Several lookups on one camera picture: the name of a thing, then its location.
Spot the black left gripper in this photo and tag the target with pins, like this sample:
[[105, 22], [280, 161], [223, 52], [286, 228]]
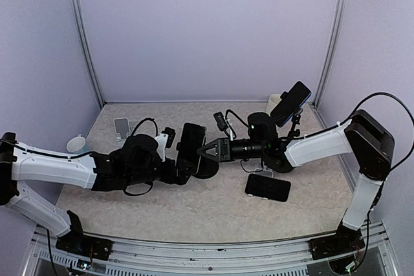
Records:
[[181, 178]]

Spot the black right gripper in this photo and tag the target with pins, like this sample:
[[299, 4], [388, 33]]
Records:
[[224, 150]]

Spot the black phone landscape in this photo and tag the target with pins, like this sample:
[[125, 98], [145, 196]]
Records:
[[282, 190]]

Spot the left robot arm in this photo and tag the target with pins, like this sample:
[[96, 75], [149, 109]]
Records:
[[20, 163]]

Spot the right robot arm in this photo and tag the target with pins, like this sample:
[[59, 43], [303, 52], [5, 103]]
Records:
[[360, 136]]

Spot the white phone stand right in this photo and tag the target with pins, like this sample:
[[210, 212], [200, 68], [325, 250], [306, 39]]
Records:
[[262, 172]]

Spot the white folding phone stand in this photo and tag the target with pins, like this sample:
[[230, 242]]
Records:
[[122, 128]]

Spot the black phone blue edge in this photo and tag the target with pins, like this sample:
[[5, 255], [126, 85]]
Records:
[[290, 102]]

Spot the white cup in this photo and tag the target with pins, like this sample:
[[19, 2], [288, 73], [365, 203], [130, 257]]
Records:
[[273, 101]]

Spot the light blue cup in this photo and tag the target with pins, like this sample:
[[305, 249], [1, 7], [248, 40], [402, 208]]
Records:
[[77, 145]]

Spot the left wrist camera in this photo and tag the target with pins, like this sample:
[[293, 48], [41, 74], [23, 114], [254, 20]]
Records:
[[165, 140]]

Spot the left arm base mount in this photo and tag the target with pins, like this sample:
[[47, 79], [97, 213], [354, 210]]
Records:
[[86, 246]]

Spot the front aluminium rail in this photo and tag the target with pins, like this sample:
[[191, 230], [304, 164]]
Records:
[[140, 257]]

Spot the right aluminium frame post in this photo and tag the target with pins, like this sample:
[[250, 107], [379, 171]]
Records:
[[331, 49]]

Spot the aluminium frame post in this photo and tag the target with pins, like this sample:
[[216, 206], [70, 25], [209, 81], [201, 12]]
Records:
[[86, 52], [331, 49]]

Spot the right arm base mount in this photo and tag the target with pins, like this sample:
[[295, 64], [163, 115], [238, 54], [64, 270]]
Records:
[[344, 240]]

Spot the left aluminium frame post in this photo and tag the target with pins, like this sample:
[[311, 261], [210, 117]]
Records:
[[86, 52]]

